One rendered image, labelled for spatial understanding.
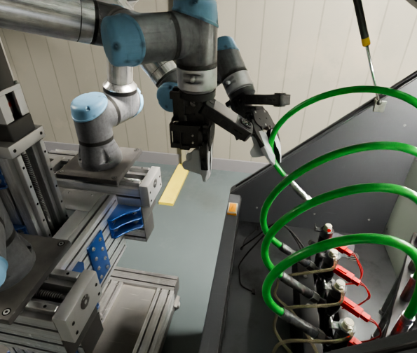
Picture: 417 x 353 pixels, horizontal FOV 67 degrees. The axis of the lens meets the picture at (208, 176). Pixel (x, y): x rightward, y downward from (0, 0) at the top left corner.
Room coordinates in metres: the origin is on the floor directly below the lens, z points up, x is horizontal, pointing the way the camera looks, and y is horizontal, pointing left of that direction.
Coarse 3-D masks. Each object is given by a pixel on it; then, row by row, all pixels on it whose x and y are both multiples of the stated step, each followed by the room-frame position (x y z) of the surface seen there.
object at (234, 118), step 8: (208, 104) 0.57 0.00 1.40; (216, 104) 0.59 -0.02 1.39; (200, 112) 0.57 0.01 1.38; (208, 112) 0.57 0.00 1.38; (216, 112) 0.57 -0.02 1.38; (224, 112) 0.58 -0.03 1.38; (232, 112) 0.60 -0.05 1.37; (216, 120) 0.57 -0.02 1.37; (224, 120) 0.57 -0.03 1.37; (232, 120) 0.57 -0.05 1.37; (240, 120) 0.58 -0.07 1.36; (224, 128) 0.57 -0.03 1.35; (232, 128) 0.56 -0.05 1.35; (240, 128) 0.56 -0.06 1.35; (248, 128) 0.57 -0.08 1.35; (240, 136) 0.56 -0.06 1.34; (248, 136) 0.56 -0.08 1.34
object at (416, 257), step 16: (336, 240) 0.31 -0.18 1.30; (352, 240) 0.30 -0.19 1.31; (368, 240) 0.30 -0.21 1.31; (384, 240) 0.30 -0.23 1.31; (400, 240) 0.30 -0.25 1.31; (288, 256) 0.32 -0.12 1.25; (304, 256) 0.31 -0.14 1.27; (416, 256) 0.29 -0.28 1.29; (272, 272) 0.32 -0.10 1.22; (416, 272) 0.29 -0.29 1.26; (416, 288) 0.29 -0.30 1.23; (272, 304) 0.32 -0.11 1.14; (416, 304) 0.28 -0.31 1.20; (288, 320) 0.31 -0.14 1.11; (400, 320) 0.29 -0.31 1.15; (320, 336) 0.30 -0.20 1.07
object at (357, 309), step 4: (344, 296) 0.38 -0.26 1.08; (344, 300) 0.37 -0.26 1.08; (348, 300) 0.36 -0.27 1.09; (344, 304) 0.36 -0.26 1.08; (348, 304) 0.36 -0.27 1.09; (352, 304) 0.36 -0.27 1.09; (356, 304) 0.36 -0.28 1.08; (348, 308) 0.35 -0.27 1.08; (352, 308) 0.35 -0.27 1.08; (356, 308) 0.35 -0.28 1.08; (360, 308) 0.35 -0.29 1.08; (352, 312) 0.35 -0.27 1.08; (356, 312) 0.34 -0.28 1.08; (360, 312) 0.34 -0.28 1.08; (364, 312) 0.34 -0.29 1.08; (356, 316) 0.34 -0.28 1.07; (360, 316) 0.34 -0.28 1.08; (364, 316) 0.34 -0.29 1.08; (368, 316) 0.34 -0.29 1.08; (364, 320) 0.33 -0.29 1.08; (368, 320) 0.33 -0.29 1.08
